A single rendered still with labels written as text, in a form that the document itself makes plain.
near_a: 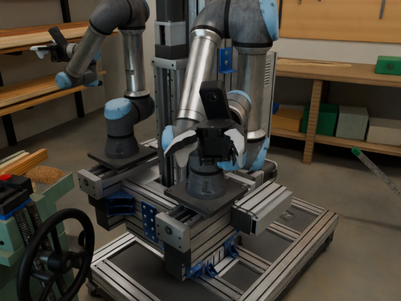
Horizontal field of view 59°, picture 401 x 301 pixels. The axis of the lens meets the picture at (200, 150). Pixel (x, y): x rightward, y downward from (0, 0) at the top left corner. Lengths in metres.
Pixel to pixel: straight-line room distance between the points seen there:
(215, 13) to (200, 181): 0.54
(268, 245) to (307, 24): 2.36
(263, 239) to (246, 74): 1.20
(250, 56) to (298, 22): 2.72
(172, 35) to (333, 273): 1.61
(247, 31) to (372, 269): 1.72
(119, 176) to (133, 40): 0.58
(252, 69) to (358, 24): 2.69
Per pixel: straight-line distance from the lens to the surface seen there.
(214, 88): 0.66
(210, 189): 1.22
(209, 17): 1.05
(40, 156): 1.41
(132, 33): 1.55
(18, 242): 1.05
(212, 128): 0.66
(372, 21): 3.69
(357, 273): 2.32
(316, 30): 3.74
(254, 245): 2.01
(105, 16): 1.46
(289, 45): 3.82
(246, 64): 1.07
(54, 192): 1.26
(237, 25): 1.04
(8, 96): 3.55
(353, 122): 3.42
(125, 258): 1.96
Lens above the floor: 1.48
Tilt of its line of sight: 25 degrees down
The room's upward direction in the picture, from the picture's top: straight up
